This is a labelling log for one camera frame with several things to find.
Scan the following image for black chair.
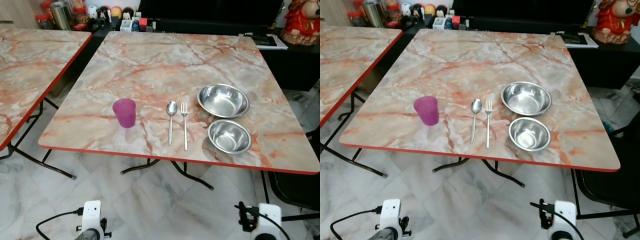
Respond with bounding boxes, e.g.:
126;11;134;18
261;169;321;223
571;111;640;239

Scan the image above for small stainless steel bowl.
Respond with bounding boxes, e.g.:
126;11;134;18
508;117;552;152
207;119;253;155

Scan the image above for silver metal fork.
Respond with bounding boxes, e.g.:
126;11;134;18
484;100;493;149
180;102;189;152

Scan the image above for translucent purple plastic cup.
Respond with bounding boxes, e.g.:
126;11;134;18
112;98;137;129
413;96;439;126

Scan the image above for large stainless steel bowl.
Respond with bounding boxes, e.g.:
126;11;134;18
197;83;250;119
501;81;553;117

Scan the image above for silver metal spoon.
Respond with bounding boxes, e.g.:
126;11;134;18
166;101;178;146
470;98;483;144

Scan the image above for marble folding table with tableware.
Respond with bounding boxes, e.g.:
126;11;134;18
38;31;321;191
339;28;621;188

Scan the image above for empty marble folding table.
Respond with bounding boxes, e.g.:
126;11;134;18
0;27;93;180
320;25;403;179

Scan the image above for white papers with black device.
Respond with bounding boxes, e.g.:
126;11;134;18
560;31;600;49
249;33;289;51

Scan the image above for red ceramic figurine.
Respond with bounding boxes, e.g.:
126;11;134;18
280;0;321;46
592;0;640;45

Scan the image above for black television screen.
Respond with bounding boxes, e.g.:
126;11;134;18
138;0;286;22
451;0;597;20

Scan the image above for tall red lid jar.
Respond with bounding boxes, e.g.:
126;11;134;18
72;0;90;31
384;0;402;29

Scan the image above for steel canister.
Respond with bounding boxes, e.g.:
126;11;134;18
49;1;74;31
361;0;386;29

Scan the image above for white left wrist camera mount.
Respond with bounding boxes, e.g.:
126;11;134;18
80;200;103;236
381;199;402;234

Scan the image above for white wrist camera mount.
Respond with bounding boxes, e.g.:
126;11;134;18
251;203;282;240
80;200;103;236
381;199;402;234
548;200;577;240

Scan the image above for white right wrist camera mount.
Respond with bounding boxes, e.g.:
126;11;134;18
251;203;282;240
548;200;577;240

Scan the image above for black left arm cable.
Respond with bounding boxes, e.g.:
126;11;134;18
330;206;385;240
35;207;85;240

